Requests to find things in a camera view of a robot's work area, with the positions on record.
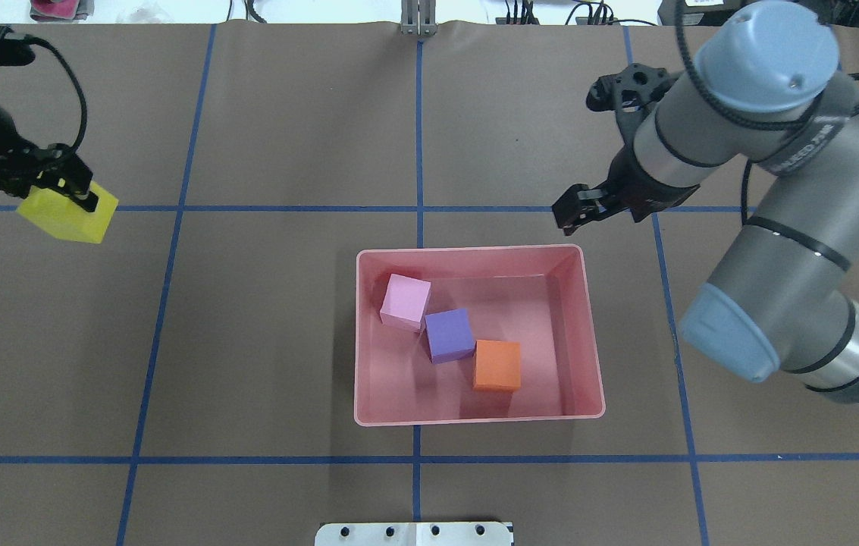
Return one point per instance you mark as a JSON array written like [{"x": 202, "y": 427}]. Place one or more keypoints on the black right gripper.
[{"x": 640, "y": 186}]

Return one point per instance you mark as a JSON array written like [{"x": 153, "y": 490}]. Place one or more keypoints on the yellow foam block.
[{"x": 63, "y": 219}]

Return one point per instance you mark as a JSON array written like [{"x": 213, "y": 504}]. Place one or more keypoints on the orange foam block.
[{"x": 497, "y": 366}]

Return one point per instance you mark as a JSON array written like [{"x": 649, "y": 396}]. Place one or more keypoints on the purple foam block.
[{"x": 449, "y": 336}]

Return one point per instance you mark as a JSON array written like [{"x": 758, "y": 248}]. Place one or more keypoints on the pink foam block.
[{"x": 405, "y": 302}]

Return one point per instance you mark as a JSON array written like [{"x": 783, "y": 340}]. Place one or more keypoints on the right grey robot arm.
[{"x": 766, "y": 86}]

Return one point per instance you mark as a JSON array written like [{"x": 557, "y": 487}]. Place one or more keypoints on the pink plastic bin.
[{"x": 535, "y": 295}]

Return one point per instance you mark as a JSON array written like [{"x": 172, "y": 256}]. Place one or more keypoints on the black pink pouch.
[{"x": 60, "y": 11}]

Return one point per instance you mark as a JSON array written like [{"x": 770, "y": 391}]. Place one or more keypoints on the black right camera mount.
[{"x": 632, "y": 94}]

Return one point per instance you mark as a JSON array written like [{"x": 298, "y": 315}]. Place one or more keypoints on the aluminium frame post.
[{"x": 418, "y": 18}]

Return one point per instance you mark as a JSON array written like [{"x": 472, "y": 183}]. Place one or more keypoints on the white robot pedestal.
[{"x": 417, "y": 533}]

